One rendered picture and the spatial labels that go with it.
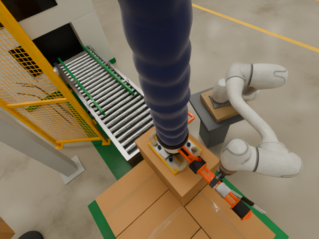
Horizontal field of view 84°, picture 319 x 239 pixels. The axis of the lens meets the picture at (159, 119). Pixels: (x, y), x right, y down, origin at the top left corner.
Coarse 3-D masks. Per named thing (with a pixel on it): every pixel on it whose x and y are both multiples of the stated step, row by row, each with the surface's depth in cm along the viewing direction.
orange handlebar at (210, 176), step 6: (192, 114) 142; (192, 120) 141; (180, 150) 126; (186, 150) 126; (186, 156) 123; (204, 168) 117; (204, 174) 115; (210, 174) 114; (210, 180) 112; (216, 186) 110; (228, 198) 106; (234, 198) 105
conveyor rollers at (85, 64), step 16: (80, 64) 296; (96, 64) 288; (80, 80) 273; (96, 80) 271; (96, 96) 246; (112, 96) 242; (96, 112) 229; (128, 112) 224; (144, 112) 219; (112, 128) 212; (144, 128) 206
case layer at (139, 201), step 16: (144, 160) 183; (128, 176) 176; (144, 176) 174; (112, 192) 169; (128, 192) 167; (144, 192) 166; (160, 192) 164; (208, 192) 158; (112, 208) 161; (128, 208) 159; (144, 208) 158; (160, 208) 156; (176, 208) 154; (192, 208) 153; (208, 208) 151; (224, 208) 150; (112, 224) 154; (128, 224) 152; (144, 224) 151; (160, 224) 149; (176, 224) 148; (192, 224) 146; (208, 224) 145; (224, 224) 143; (240, 224) 142; (256, 224) 140
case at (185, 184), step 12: (144, 144) 149; (144, 156) 163; (156, 156) 141; (180, 156) 139; (204, 156) 136; (156, 168) 143; (168, 168) 135; (216, 168) 146; (168, 180) 130; (180, 180) 128; (192, 180) 127; (204, 180) 141; (180, 192) 124; (192, 192) 139
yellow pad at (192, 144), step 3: (189, 138) 144; (189, 141) 142; (192, 141) 142; (186, 144) 141; (189, 144) 138; (192, 144) 140; (195, 144) 141; (186, 147) 139; (189, 147) 139; (198, 147) 139; (189, 150) 138; (201, 150) 137; (192, 153) 136
